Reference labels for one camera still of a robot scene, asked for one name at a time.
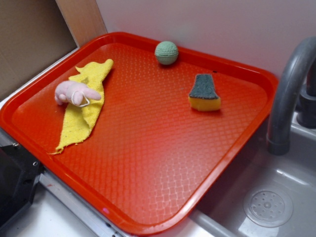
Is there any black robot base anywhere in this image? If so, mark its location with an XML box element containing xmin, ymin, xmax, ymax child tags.
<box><xmin>0</xmin><ymin>143</ymin><xmax>43</xmax><ymax>230</ymax></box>

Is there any pink plush bunny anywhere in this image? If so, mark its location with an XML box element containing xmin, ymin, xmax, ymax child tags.
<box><xmin>54</xmin><ymin>80</ymin><xmax>101</xmax><ymax>107</ymax></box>

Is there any red plastic tray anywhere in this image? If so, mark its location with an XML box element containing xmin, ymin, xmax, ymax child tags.
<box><xmin>0</xmin><ymin>33</ymin><xmax>278</xmax><ymax>236</ymax></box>

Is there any yellow green sponge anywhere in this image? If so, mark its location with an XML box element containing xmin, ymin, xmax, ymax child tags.
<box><xmin>188</xmin><ymin>74</ymin><xmax>221</xmax><ymax>112</ymax></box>

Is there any green dimpled ball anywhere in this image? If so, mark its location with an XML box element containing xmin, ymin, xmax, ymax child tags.
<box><xmin>155</xmin><ymin>41</ymin><xmax>179</xmax><ymax>65</ymax></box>

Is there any yellow cloth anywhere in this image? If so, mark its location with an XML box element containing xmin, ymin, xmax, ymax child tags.
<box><xmin>54</xmin><ymin>59</ymin><xmax>114</xmax><ymax>154</ymax></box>

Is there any grey toy faucet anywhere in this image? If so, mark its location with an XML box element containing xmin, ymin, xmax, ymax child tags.
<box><xmin>266</xmin><ymin>37</ymin><xmax>316</xmax><ymax>156</ymax></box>

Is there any grey toy sink basin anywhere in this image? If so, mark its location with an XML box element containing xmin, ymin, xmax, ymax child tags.
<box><xmin>190</xmin><ymin>111</ymin><xmax>316</xmax><ymax>237</ymax></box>

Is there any brown cardboard panel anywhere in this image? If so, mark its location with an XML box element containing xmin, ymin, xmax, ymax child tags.
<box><xmin>0</xmin><ymin>0</ymin><xmax>107</xmax><ymax>99</ymax></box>

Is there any black faucet handle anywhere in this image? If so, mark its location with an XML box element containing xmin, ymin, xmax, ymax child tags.
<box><xmin>297</xmin><ymin>61</ymin><xmax>316</xmax><ymax>129</ymax></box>

